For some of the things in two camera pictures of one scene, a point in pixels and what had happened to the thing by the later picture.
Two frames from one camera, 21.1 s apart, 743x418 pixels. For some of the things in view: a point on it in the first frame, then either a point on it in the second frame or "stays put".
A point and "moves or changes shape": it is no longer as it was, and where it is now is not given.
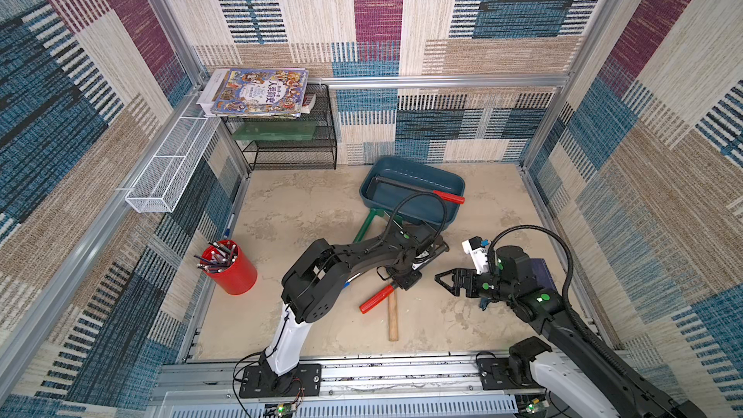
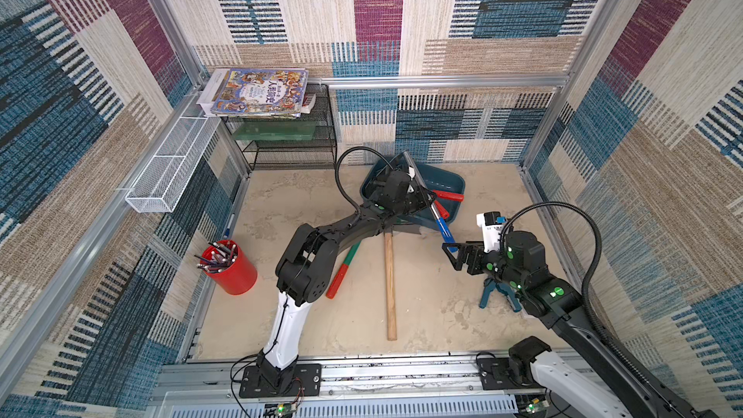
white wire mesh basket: x=160 y=184 stays put
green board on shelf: x=276 y=131 stays put
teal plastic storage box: x=413 y=191 stays put
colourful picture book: x=262 y=91 stays put
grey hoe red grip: x=377 y=298 moves or changes shape
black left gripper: x=407 y=285 -> x=419 y=194
